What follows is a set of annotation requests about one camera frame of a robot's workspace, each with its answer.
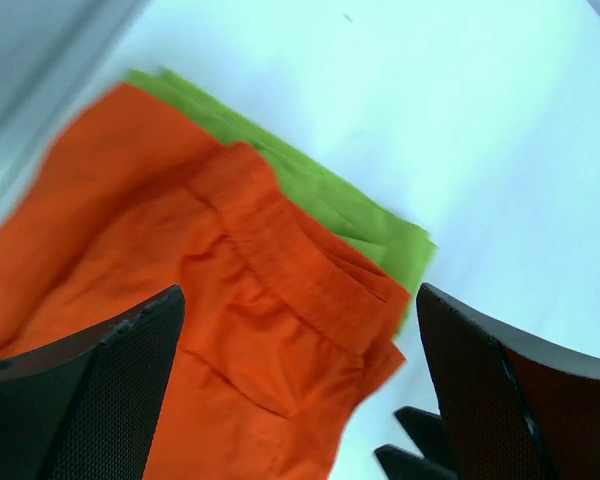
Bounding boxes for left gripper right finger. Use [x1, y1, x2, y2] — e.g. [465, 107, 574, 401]
[416, 284, 600, 479]

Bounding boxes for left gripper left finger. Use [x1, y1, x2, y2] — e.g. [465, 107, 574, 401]
[0, 286, 185, 479]

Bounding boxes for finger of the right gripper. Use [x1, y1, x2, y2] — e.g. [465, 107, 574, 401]
[374, 444, 458, 480]
[394, 406, 452, 458]

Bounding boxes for orange shorts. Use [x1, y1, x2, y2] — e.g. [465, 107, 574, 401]
[0, 83, 409, 479]

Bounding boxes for lime green shorts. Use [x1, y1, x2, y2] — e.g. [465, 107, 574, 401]
[120, 70, 434, 353]

